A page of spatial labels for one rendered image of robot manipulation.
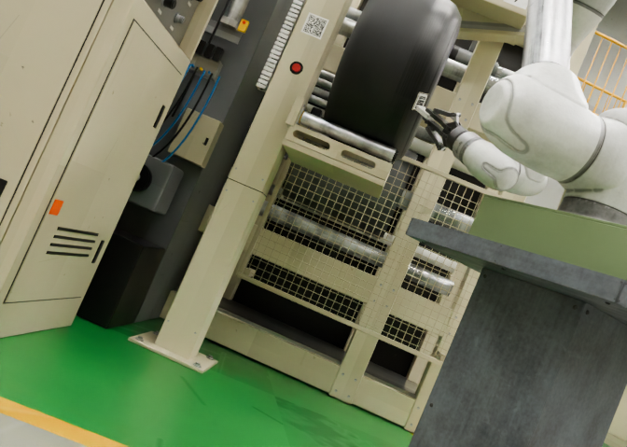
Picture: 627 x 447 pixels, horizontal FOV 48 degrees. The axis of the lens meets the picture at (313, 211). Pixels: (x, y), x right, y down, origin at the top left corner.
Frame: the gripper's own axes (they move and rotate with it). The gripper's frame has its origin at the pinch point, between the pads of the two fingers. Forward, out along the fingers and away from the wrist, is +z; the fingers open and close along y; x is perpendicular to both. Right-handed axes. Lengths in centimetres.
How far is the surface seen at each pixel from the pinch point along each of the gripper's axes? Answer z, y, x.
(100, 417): -58, 55, -103
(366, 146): 9.9, 18.0, -9.2
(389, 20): 20.7, -20.8, -10.5
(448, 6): 21.5, -28.9, 10.5
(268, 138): 33, 30, -32
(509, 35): 45, -20, 67
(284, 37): 53, 0, -26
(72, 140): -7, 17, -106
